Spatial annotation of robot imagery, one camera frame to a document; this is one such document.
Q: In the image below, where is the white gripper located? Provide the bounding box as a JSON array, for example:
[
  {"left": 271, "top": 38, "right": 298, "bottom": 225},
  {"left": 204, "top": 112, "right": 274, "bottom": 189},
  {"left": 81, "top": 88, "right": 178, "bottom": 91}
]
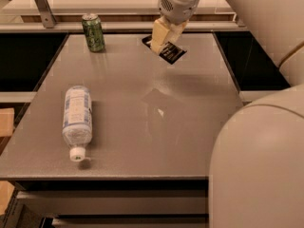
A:
[{"left": 150, "top": 0, "right": 200, "bottom": 54}]

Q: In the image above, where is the green soda can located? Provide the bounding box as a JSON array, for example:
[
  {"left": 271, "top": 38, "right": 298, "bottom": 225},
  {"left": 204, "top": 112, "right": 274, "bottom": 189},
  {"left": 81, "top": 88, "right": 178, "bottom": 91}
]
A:
[{"left": 82, "top": 13, "right": 105, "bottom": 52}]

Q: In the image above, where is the clear plastic water bottle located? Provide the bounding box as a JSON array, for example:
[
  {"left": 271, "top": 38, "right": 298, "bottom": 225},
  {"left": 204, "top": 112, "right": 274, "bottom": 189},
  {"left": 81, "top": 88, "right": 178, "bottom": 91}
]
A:
[{"left": 62, "top": 85, "right": 92, "bottom": 162}]

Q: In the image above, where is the left metal shelf bracket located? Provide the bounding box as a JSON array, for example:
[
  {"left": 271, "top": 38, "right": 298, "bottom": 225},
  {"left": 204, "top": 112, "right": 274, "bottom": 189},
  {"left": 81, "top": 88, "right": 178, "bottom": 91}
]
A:
[{"left": 34, "top": 0, "right": 56, "bottom": 29}]

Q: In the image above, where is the black rxbar chocolate wrapper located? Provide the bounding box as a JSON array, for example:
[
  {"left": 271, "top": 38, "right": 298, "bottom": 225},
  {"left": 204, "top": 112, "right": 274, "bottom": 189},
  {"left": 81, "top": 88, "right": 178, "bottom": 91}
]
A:
[{"left": 142, "top": 35, "right": 186, "bottom": 65}]

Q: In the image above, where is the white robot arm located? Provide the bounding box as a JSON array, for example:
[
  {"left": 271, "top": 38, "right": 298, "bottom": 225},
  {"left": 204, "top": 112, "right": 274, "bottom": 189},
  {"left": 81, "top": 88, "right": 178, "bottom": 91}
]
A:
[{"left": 208, "top": 0, "right": 304, "bottom": 228}]

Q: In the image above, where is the brown cardboard box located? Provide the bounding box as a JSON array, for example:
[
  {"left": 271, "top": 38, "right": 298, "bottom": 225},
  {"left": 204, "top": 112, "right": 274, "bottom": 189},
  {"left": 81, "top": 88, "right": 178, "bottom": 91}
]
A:
[{"left": 0, "top": 108, "right": 14, "bottom": 137}]

